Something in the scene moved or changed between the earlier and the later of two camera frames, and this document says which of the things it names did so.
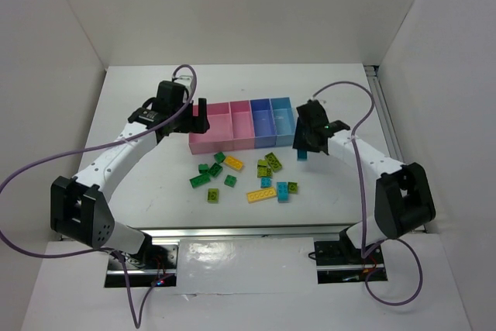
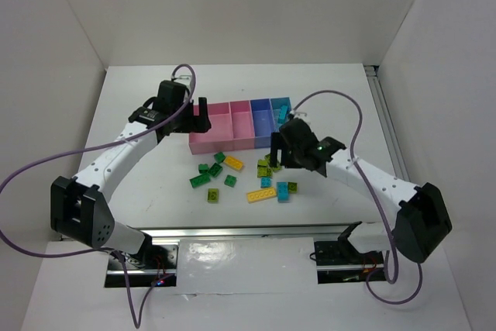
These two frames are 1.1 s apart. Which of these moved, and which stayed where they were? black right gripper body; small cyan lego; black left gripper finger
Moved: black right gripper body
Stayed: small cyan lego; black left gripper finger
